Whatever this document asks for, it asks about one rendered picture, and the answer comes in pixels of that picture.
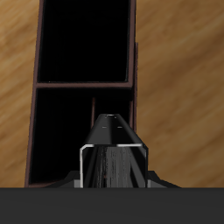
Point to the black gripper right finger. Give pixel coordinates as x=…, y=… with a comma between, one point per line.
x=153, y=179

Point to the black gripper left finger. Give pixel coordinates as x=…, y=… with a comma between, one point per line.
x=73, y=178

